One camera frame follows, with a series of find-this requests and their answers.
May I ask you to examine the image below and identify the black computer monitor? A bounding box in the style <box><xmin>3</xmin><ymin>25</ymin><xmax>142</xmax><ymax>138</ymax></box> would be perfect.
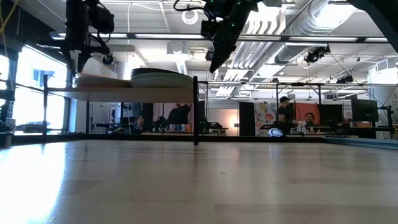
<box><xmin>351</xmin><ymin>98</ymin><xmax>379</xmax><ymax>123</ymax></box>
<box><xmin>320</xmin><ymin>104</ymin><xmax>345</xmax><ymax>125</ymax></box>

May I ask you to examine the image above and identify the white ring lamp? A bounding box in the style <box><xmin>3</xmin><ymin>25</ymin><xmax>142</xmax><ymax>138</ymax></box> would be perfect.
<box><xmin>182</xmin><ymin>7</ymin><xmax>200</xmax><ymax>26</ymax></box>

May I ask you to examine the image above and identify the hanging yellow cable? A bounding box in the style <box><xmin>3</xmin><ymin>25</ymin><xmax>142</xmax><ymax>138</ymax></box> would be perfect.
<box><xmin>0</xmin><ymin>0</ymin><xmax>19</xmax><ymax>55</ymax></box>

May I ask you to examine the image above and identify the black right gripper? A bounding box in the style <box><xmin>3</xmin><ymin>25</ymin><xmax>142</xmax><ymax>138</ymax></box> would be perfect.
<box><xmin>210</xmin><ymin>0</ymin><xmax>259</xmax><ymax>73</ymax></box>

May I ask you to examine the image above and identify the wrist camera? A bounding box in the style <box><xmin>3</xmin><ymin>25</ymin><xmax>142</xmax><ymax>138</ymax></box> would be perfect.
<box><xmin>200</xmin><ymin>18</ymin><xmax>219</xmax><ymax>37</ymax></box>
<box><xmin>90</xmin><ymin>3</ymin><xmax>115</xmax><ymax>35</ymax></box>

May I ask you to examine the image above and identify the black spotlight cluster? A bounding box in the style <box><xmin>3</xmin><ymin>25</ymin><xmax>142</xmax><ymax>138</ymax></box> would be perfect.
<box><xmin>303</xmin><ymin>45</ymin><xmax>331</xmax><ymax>65</ymax></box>

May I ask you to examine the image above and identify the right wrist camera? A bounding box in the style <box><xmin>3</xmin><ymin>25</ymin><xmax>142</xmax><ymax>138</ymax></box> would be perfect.
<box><xmin>200</xmin><ymin>18</ymin><xmax>219</xmax><ymax>37</ymax></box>

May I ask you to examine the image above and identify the silver ventilation duct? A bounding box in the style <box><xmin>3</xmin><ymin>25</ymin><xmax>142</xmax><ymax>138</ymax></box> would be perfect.
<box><xmin>275</xmin><ymin>0</ymin><xmax>358</xmax><ymax>65</ymax></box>

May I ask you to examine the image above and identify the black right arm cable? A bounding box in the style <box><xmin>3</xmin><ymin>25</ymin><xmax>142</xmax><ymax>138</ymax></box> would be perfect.
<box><xmin>173</xmin><ymin>0</ymin><xmax>215</xmax><ymax>19</ymax></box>

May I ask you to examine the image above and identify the black equipment stand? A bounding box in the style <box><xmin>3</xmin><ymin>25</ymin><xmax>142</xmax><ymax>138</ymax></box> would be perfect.
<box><xmin>377</xmin><ymin>105</ymin><xmax>394</xmax><ymax>134</ymax></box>

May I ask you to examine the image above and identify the long ceiling light bar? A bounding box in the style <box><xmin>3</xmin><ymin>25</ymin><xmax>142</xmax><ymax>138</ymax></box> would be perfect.
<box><xmin>49</xmin><ymin>30</ymin><xmax>389</xmax><ymax>44</ymax></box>

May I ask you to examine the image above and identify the wooden shelf with black legs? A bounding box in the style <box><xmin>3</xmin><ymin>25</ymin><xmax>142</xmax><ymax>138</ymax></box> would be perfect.
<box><xmin>42</xmin><ymin>74</ymin><xmax>200</xmax><ymax>146</ymax></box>

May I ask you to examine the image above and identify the black upright panel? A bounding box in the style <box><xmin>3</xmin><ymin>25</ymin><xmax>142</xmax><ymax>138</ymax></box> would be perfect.
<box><xmin>238</xmin><ymin>101</ymin><xmax>256</xmax><ymax>136</ymax></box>

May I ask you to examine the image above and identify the orange board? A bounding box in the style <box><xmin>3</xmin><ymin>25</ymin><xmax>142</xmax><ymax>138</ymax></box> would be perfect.
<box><xmin>294</xmin><ymin>102</ymin><xmax>321</xmax><ymax>125</ymax></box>

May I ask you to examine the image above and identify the colourful patterned poster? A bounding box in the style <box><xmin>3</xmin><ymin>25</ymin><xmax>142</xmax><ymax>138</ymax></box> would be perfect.
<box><xmin>254</xmin><ymin>101</ymin><xmax>278</xmax><ymax>137</ymax></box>

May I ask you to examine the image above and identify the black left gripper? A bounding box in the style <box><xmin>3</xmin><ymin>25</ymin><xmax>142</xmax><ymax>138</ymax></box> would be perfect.
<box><xmin>60</xmin><ymin>0</ymin><xmax>110</xmax><ymax>77</ymax></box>

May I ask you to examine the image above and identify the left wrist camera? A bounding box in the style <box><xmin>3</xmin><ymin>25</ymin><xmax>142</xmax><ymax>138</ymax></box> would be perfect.
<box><xmin>90</xmin><ymin>3</ymin><xmax>115</xmax><ymax>35</ymax></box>

